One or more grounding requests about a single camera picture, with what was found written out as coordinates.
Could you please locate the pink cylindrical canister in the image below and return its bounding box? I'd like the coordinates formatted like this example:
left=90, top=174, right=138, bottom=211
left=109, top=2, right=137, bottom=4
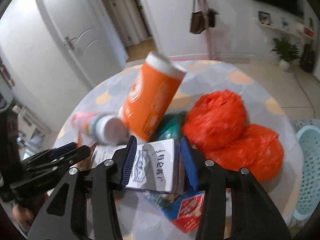
left=71, top=112, right=129, bottom=145

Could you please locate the blue red snack package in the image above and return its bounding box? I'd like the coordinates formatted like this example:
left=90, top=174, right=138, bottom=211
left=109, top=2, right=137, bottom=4
left=143, top=189, right=204, bottom=233

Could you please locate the white cardboard box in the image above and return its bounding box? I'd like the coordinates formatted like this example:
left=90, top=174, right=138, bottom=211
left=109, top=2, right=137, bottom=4
left=91, top=136, right=184, bottom=194

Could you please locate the orange white paper cup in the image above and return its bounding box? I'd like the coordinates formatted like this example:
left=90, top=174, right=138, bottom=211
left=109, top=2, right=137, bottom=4
left=119, top=51, right=187, bottom=142

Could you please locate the red plastic bag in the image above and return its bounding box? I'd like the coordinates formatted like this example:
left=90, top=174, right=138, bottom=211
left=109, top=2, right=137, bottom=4
left=182, top=90, right=248, bottom=153

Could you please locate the teal plastic bag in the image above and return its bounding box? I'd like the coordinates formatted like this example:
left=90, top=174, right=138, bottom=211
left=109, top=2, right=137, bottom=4
left=151, top=111, right=187, bottom=141

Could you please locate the person's hand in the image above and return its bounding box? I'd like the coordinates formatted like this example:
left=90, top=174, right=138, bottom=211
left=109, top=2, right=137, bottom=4
left=12, top=193, right=48, bottom=235

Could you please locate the light blue laundry basket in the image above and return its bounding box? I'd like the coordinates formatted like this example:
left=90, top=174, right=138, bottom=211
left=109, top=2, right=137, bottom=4
left=293, top=125, right=320, bottom=220

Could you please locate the pastel scallop tablecloth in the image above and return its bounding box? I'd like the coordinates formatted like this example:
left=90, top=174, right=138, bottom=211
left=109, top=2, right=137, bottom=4
left=62, top=60, right=303, bottom=239

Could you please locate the white interior door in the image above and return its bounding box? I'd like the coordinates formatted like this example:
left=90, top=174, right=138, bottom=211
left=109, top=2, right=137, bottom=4
left=36, top=0, right=127, bottom=88

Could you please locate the pink coat rack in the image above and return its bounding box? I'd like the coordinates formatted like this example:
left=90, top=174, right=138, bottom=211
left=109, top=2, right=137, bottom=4
left=191, top=0, right=221, bottom=61

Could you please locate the green potted plant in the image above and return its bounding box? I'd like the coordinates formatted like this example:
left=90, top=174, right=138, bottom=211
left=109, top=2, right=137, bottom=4
left=271, top=37, right=300, bottom=72

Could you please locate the brown hanging handbag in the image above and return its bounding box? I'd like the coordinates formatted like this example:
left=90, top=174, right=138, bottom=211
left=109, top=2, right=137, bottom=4
left=190, top=0, right=208, bottom=34

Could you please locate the black hanging small bag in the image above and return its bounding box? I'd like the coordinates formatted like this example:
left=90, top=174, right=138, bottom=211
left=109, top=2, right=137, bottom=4
left=207, top=8, right=219, bottom=28

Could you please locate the black framed butterfly picture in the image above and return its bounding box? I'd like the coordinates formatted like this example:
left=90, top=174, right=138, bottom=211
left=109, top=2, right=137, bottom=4
left=258, top=11, right=271, bottom=25

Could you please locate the white wall shelf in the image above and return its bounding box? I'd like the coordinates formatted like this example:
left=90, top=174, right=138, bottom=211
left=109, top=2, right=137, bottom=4
left=251, top=17, right=315, bottom=40

